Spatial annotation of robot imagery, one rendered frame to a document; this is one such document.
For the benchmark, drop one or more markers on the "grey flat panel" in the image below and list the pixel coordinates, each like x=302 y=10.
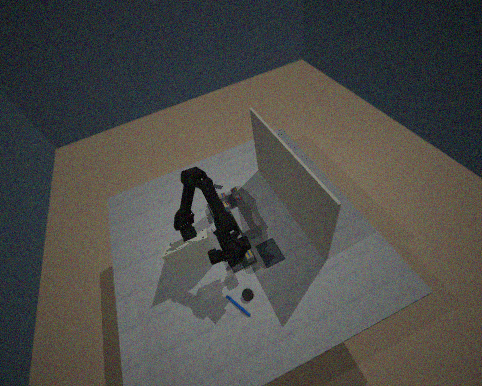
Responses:
x=308 y=200

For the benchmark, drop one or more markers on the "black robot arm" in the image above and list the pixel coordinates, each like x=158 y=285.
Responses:
x=223 y=220

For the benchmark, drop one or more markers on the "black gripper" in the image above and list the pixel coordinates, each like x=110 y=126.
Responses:
x=217 y=256

